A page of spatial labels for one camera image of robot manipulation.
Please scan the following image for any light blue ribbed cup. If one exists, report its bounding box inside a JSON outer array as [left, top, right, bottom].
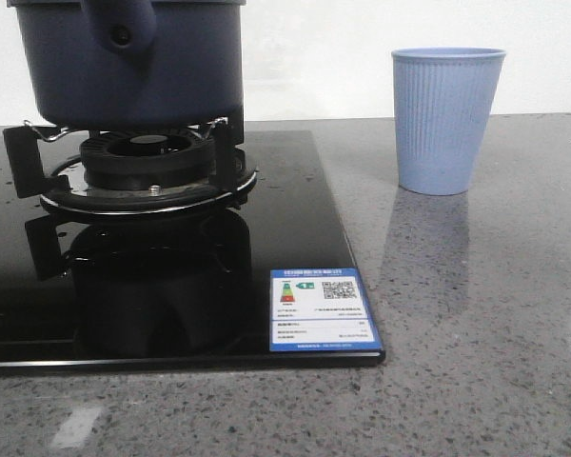
[[392, 47, 506, 195]]

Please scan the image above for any dark blue cooking pot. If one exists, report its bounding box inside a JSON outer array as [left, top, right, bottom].
[[8, 1, 244, 130]]

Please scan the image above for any black pot support grate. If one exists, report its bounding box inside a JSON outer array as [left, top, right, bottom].
[[3, 114, 257, 217]]

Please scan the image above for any blue energy label sticker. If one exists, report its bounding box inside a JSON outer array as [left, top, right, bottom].
[[269, 268, 383, 352]]

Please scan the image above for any black glass gas cooktop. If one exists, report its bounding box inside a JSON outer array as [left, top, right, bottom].
[[0, 130, 385, 376]]

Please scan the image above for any black gas burner head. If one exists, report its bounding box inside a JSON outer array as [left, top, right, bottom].
[[80, 129, 215, 190]]

